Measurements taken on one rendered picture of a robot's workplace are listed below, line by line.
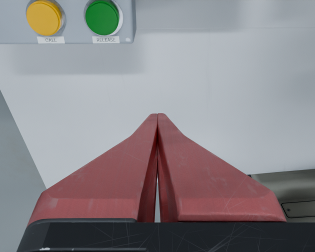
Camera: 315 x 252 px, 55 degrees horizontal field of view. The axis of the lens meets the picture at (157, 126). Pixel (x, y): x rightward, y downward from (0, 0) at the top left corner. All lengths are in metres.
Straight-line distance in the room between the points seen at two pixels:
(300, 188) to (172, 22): 0.54
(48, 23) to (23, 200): 1.85
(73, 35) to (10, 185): 1.77
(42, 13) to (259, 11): 0.31
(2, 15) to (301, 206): 0.73
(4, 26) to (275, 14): 0.38
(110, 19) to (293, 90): 0.35
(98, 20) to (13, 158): 1.62
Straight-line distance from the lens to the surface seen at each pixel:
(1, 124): 1.82
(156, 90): 0.54
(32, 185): 2.06
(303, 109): 0.62
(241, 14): 0.51
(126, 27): 0.40
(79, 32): 0.41
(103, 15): 0.38
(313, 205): 0.85
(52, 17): 0.40
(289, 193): 0.84
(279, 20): 0.53
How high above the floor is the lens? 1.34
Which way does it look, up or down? 56 degrees down
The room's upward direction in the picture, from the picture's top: 179 degrees counter-clockwise
